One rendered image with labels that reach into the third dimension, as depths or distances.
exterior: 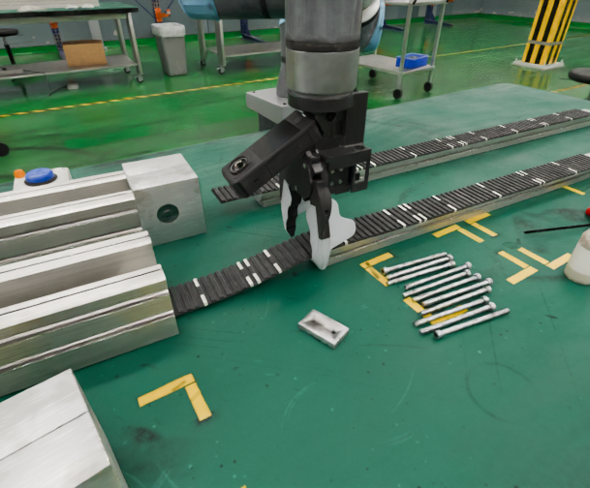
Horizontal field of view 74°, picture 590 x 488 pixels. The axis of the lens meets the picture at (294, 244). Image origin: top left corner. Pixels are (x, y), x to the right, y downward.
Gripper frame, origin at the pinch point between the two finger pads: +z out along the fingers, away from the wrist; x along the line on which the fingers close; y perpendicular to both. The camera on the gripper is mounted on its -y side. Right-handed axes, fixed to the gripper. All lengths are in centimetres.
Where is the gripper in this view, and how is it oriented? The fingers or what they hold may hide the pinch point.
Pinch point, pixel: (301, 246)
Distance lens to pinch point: 53.0
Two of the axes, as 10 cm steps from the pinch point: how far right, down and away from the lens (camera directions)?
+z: 0.0, 8.2, 5.8
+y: 8.9, -2.7, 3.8
